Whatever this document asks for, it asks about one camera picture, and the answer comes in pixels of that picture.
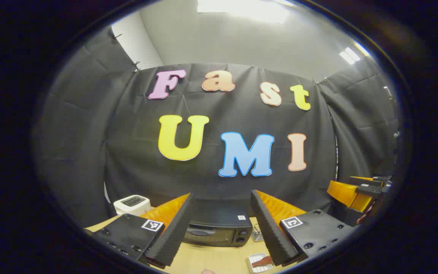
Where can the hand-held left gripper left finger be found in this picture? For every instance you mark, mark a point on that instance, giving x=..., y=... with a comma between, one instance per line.
x=173, y=228

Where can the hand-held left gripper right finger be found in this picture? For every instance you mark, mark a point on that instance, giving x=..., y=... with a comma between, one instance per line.
x=270, y=232

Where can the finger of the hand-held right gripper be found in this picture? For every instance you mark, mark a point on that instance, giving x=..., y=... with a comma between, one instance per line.
x=346, y=194
x=378, y=178

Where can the red-brown meat piece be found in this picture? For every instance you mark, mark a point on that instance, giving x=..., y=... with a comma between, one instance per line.
x=262, y=261

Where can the black electric oven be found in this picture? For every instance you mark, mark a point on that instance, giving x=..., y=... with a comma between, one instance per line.
x=219, y=217

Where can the small metal mesh basket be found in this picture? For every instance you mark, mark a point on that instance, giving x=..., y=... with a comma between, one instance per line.
x=257, y=234

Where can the white rectangular tray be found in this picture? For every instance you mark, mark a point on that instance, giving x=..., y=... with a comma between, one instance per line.
x=257, y=269

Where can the white toaster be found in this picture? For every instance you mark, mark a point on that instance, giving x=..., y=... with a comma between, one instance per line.
x=131, y=203

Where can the black backdrop cloth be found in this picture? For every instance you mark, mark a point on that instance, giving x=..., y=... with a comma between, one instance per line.
x=135, y=160

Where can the small ceiling light panel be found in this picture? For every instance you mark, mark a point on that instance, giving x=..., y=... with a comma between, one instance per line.
x=350, y=55

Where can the large ceiling light panel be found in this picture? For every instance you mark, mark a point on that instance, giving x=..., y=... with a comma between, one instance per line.
x=242, y=9

